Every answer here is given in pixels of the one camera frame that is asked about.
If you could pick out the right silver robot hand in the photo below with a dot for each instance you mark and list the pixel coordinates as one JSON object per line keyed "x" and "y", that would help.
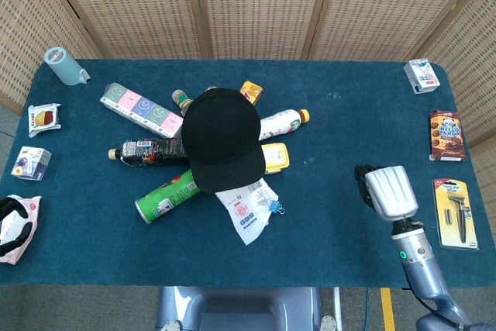
{"x": 391, "y": 191}

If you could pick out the white table leg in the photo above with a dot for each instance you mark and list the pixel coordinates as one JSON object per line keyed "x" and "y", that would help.
{"x": 337, "y": 307}

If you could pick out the small white purple carton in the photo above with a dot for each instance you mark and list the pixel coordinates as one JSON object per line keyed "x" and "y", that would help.
{"x": 31, "y": 162}

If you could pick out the white snack pouch red print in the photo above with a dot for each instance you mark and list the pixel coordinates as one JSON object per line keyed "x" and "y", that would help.
{"x": 44, "y": 118}

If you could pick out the blue table cloth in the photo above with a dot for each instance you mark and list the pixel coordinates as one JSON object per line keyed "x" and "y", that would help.
{"x": 329, "y": 211}

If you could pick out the white blue pink box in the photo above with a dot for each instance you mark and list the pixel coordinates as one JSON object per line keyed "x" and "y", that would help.
{"x": 422, "y": 75}

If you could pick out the yellow razor blister pack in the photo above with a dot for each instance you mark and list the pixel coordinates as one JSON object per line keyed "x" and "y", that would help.
{"x": 453, "y": 207}

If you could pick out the pink wet wipes pack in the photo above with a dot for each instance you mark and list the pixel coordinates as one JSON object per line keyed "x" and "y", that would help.
{"x": 34, "y": 207}

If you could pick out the light blue cup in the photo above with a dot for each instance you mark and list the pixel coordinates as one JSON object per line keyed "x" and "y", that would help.
{"x": 64, "y": 67}

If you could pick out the yellow drink carton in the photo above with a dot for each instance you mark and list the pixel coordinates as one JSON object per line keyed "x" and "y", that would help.
{"x": 251, "y": 90}

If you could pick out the small green tea bottle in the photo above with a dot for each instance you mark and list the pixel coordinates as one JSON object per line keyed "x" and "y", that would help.
{"x": 181, "y": 98}

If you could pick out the white drink bottle orange cap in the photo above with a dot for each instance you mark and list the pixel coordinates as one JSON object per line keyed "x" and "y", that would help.
{"x": 283, "y": 121}

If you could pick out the woven folding screen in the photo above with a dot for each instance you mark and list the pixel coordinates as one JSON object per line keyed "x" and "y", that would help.
{"x": 252, "y": 5}

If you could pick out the Hello Panda biscuit box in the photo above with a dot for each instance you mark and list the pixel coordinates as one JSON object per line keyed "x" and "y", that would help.
{"x": 447, "y": 135}

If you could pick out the black baseball cap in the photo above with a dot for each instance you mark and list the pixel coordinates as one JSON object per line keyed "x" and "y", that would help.
{"x": 221, "y": 137}

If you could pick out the green chips can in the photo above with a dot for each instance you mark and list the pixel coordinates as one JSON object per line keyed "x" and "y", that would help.
{"x": 166, "y": 195}

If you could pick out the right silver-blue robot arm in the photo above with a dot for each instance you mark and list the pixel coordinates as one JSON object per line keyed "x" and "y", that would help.
{"x": 418, "y": 261}

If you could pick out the blue binder clip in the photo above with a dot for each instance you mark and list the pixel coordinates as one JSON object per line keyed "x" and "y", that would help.
{"x": 274, "y": 206}

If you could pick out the silver-blue robot base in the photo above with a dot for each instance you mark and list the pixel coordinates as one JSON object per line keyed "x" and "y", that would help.
{"x": 240, "y": 307}

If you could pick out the green tub with yellow lid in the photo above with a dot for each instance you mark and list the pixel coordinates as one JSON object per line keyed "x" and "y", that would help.
{"x": 277, "y": 156}

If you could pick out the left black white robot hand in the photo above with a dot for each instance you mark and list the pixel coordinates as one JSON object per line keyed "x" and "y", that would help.
{"x": 7, "y": 226}

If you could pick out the white printed plastic bag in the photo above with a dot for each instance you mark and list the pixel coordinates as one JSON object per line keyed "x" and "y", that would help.
{"x": 248, "y": 214}

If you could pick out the dark tea bottle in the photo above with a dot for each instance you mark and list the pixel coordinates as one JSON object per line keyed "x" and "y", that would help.
{"x": 155, "y": 150}

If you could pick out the pastel tissue multipack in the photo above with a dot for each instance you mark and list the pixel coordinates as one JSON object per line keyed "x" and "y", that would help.
{"x": 139, "y": 108}

